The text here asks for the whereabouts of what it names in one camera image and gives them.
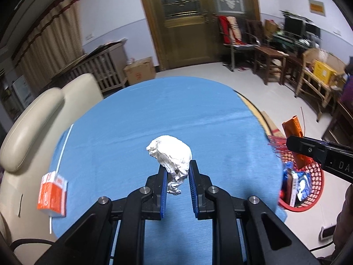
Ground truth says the blue foil snack bag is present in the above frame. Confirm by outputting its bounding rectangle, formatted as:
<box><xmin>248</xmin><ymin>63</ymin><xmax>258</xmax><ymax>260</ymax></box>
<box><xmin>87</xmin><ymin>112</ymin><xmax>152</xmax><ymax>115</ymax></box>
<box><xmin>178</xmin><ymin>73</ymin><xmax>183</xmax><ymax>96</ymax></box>
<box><xmin>293</xmin><ymin>172</ymin><xmax>312</xmax><ymax>205</ymax></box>

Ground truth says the orange wrapper bag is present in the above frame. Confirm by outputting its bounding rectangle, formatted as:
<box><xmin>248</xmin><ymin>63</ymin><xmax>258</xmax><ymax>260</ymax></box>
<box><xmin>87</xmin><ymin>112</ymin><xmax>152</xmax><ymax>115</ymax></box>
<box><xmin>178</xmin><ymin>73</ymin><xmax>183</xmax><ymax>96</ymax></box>
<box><xmin>282</xmin><ymin>115</ymin><xmax>312</xmax><ymax>170</ymax></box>

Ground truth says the white tissue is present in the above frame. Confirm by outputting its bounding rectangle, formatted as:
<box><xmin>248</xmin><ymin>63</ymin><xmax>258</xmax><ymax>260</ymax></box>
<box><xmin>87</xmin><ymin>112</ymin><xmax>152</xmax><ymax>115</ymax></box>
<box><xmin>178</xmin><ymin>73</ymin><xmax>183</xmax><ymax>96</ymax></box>
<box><xmin>146</xmin><ymin>135</ymin><xmax>192</xmax><ymax>196</ymax></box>

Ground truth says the person's right hand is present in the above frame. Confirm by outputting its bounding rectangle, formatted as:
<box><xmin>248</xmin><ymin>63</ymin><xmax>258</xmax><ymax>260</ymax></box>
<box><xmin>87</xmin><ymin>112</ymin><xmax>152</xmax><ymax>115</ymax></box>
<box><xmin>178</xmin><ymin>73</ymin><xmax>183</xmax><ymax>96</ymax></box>
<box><xmin>332</xmin><ymin>184</ymin><xmax>353</xmax><ymax>258</ymax></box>

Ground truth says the red mesh basket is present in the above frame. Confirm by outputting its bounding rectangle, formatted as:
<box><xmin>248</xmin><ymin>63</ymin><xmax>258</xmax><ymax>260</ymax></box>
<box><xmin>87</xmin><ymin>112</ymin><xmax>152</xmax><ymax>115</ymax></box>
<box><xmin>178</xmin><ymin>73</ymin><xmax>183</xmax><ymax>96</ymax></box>
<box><xmin>269</xmin><ymin>135</ymin><xmax>324</xmax><ymax>212</ymax></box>

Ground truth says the orange white box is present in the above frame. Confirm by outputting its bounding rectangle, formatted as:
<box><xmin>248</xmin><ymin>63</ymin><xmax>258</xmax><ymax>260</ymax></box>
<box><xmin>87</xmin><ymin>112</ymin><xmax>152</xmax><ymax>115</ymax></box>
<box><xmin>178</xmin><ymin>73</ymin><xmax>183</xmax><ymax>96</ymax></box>
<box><xmin>37</xmin><ymin>171</ymin><xmax>68</xmax><ymax>217</ymax></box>

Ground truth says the blue tablecloth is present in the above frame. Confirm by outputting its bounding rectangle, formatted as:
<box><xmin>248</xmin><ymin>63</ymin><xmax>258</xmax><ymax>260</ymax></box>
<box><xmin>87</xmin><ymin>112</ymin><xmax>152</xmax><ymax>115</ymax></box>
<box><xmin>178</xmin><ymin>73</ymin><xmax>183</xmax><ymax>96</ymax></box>
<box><xmin>49</xmin><ymin>76</ymin><xmax>288</xmax><ymax>265</ymax></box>

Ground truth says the wicker chair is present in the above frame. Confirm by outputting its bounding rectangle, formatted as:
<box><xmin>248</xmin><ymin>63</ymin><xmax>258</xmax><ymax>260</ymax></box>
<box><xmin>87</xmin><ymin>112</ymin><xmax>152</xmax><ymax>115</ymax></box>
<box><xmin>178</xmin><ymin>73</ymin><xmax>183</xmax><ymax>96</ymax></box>
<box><xmin>294</xmin><ymin>48</ymin><xmax>346</xmax><ymax>121</ymax></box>

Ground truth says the yellow box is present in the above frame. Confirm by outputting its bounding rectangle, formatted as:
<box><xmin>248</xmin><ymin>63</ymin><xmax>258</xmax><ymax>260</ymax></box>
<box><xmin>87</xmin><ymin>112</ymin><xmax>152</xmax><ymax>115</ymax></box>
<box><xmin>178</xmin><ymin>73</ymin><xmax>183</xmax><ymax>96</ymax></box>
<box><xmin>314</xmin><ymin>61</ymin><xmax>337</xmax><ymax>85</ymax></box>

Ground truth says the white plastic rod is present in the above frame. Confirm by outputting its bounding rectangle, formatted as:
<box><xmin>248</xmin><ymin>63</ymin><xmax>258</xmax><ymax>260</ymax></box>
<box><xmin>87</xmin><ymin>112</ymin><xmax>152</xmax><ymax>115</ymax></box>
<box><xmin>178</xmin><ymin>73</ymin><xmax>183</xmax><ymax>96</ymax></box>
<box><xmin>48</xmin><ymin>123</ymin><xmax>75</xmax><ymax>234</ymax></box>

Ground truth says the cream leather sofa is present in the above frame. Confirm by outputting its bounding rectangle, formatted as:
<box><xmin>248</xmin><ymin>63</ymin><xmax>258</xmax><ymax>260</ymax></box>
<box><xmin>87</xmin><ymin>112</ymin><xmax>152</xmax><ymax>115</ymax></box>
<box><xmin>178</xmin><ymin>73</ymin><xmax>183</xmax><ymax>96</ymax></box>
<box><xmin>1</xmin><ymin>74</ymin><xmax>103</xmax><ymax>264</ymax></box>

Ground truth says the dark wooden stool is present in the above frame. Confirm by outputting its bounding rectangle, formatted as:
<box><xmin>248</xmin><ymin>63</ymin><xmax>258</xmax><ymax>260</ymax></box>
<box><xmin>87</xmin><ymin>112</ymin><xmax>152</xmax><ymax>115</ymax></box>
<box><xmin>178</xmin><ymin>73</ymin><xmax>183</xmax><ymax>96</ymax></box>
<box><xmin>252</xmin><ymin>46</ymin><xmax>287</xmax><ymax>85</ymax></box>

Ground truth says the computer monitor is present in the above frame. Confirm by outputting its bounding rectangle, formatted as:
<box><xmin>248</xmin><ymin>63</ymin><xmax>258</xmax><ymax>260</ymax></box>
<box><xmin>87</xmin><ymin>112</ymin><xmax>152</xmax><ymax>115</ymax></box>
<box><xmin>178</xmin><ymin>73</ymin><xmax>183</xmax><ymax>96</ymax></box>
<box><xmin>284</xmin><ymin>16</ymin><xmax>304</xmax><ymax>38</ymax></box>

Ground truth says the metal chair with red cloth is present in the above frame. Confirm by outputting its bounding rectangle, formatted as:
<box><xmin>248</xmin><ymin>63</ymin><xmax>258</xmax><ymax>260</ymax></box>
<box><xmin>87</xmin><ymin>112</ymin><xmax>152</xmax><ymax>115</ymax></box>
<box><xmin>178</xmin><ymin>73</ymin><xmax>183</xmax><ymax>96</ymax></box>
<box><xmin>217</xmin><ymin>15</ymin><xmax>261</xmax><ymax>72</ymax></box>

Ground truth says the wooden crib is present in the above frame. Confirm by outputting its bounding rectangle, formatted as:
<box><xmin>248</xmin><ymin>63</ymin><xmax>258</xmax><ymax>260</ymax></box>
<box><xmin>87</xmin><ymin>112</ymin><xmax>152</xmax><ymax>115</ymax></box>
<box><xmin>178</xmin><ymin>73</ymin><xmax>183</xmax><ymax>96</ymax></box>
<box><xmin>50</xmin><ymin>38</ymin><xmax>128</xmax><ymax>93</ymax></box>

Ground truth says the brown cardboard box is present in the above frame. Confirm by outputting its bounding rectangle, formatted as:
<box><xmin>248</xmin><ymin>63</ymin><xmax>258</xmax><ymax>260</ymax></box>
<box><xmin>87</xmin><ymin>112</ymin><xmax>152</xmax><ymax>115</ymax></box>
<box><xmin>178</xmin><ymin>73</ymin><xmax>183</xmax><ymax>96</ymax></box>
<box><xmin>124</xmin><ymin>57</ymin><xmax>156</xmax><ymax>85</ymax></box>

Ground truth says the beige curtain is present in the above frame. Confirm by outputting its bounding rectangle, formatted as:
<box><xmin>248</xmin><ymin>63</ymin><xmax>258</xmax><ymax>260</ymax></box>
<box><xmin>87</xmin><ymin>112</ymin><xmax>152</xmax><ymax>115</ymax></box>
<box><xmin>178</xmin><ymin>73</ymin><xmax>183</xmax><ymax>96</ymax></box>
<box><xmin>12</xmin><ymin>0</ymin><xmax>83</xmax><ymax>93</ymax></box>

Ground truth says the wooden double door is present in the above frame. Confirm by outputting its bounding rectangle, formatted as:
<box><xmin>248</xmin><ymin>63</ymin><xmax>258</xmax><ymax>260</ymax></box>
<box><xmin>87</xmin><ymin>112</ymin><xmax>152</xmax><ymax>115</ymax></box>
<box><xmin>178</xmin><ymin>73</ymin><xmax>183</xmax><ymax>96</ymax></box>
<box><xmin>142</xmin><ymin>0</ymin><xmax>260</xmax><ymax>70</ymax></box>

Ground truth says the black cable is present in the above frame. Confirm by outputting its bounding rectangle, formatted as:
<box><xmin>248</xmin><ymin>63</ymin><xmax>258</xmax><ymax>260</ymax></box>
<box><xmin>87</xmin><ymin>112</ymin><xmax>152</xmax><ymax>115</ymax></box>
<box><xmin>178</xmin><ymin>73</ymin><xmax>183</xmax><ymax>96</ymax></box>
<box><xmin>9</xmin><ymin>238</ymin><xmax>56</xmax><ymax>250</ymax></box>

